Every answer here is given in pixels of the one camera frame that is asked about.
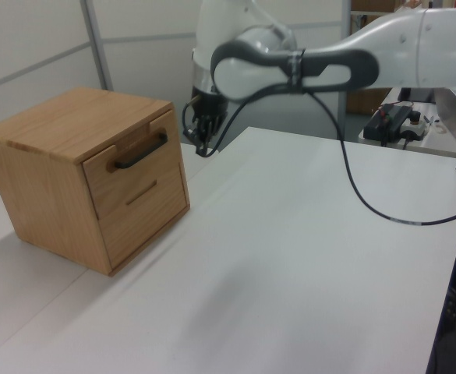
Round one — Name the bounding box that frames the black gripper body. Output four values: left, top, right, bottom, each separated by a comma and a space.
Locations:
196, 91, 229, 118

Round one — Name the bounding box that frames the wooden drawer with black handle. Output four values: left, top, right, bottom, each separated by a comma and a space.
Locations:
82, 109, 182, 220

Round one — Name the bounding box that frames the black drawer handle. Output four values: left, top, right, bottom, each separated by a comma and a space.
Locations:
113, 132, 169, 170

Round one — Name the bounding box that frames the wooden drawer with slot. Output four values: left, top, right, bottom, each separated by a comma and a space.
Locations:
97, 162, 192, 274

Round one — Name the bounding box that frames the wooden drawer cabinet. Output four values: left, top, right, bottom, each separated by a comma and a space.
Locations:
0, 87, 192, 277

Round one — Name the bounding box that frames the brown cardboard box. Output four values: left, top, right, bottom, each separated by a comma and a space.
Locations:
346, 87, 392, 116

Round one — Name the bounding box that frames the black electronics box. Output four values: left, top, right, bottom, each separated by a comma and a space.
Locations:
363, 104, 414, 147

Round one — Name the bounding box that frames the emergency stop button box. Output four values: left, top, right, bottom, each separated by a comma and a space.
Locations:
400, 111, 428, 142

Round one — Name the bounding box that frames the white side desk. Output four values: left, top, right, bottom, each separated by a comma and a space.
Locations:
358, 87, 456, 159

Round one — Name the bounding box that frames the grey shiny cover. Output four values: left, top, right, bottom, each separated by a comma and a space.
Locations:
434, 87, 456, 155

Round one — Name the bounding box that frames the grey partition post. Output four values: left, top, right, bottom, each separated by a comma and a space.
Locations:
80, 0, 114, 93

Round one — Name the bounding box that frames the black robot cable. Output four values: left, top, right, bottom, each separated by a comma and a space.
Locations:
196, 87, 456, 227

